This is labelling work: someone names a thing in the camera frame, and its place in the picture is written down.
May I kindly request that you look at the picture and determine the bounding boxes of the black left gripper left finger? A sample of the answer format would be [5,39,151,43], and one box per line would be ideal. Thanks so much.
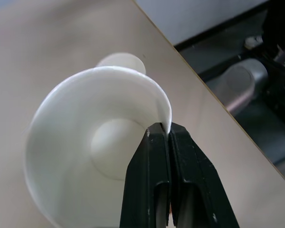
[119,122,171,228]

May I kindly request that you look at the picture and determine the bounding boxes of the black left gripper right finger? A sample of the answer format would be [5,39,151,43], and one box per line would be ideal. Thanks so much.
[168,123,241,228]

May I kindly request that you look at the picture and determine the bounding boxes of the white paper cup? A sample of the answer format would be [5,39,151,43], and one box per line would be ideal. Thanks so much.
[23,66,174,228]
[96,52,147,75]

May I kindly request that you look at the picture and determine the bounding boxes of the silver robot body cylinder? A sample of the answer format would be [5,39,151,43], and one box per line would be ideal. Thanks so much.
[218,57,269,115]

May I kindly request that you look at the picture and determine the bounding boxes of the black robot body frame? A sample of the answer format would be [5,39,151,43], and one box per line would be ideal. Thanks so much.
[237,0,285,124]

